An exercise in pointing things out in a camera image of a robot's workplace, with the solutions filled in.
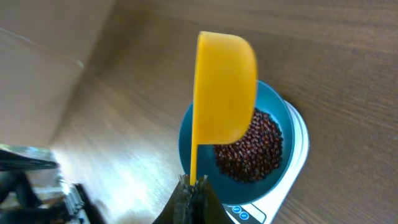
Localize brown cardboard box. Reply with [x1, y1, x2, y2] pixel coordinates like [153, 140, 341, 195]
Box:
[0, 0, 116, 149]

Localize yellow measuring scoop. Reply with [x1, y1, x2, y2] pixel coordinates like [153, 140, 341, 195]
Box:
[190, 31, 257, 185]

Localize blue plastic bowl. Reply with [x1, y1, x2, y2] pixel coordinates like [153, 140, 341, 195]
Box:
[197, 80, 295, 205]

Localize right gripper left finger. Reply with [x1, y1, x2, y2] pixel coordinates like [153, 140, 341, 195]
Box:
[152, 175, 195, 224]

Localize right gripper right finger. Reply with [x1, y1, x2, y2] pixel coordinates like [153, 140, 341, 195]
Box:
[192, 175, 233, 224]

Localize red beans in bowl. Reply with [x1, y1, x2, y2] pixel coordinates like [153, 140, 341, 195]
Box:
[213, 108, 283, 183]

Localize white digital kitchen scale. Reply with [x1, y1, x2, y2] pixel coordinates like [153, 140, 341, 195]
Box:
[224, 102, 310, 224]

